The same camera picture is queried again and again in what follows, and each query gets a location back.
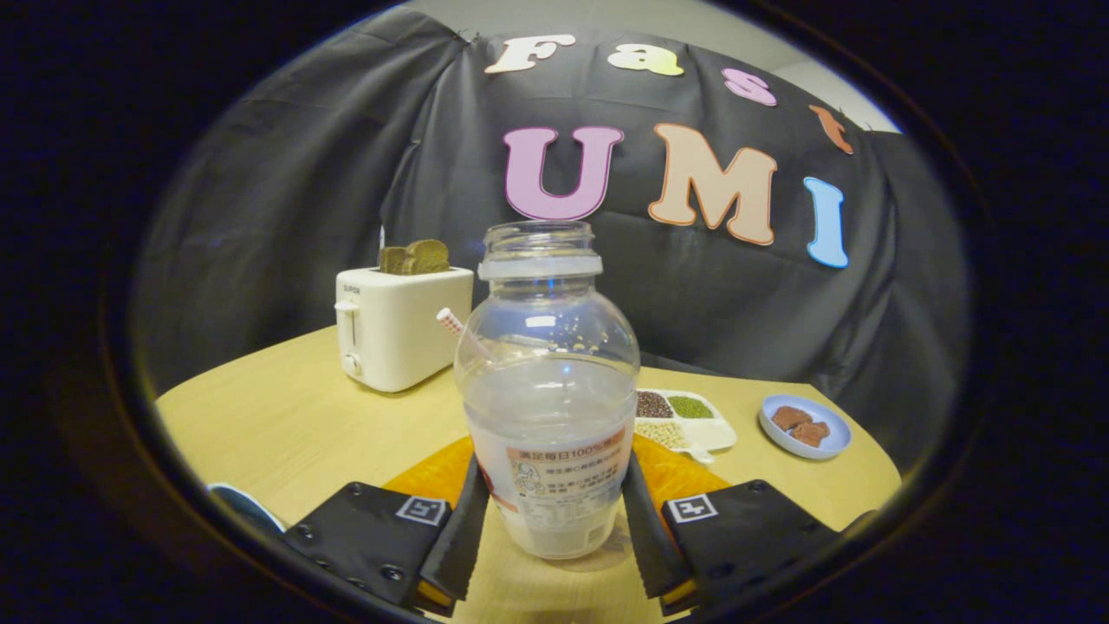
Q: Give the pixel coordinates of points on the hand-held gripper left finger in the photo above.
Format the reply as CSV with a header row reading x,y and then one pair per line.
x,y
463,537

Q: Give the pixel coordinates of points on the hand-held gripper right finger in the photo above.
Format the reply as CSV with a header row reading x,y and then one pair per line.
x,y
648,537

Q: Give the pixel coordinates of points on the clear plastic juice bottle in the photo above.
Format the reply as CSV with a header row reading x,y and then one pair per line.
x,y
548,390

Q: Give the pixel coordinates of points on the white divided grain dish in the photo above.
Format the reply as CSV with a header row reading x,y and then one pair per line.
x,y
706,431

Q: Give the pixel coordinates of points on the brown food pieces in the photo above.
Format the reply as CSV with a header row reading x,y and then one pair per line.
x,y
801,426

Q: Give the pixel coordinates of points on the wooden table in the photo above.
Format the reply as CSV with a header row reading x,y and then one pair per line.
x,y
303,433

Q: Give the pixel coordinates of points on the blue plate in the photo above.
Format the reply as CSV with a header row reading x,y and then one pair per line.
x,y
832,438

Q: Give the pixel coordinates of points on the white toaster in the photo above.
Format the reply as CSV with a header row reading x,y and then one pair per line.
x,y
403,334

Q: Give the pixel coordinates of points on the brown bread slices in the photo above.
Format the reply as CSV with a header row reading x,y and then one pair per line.
x,y
420,257

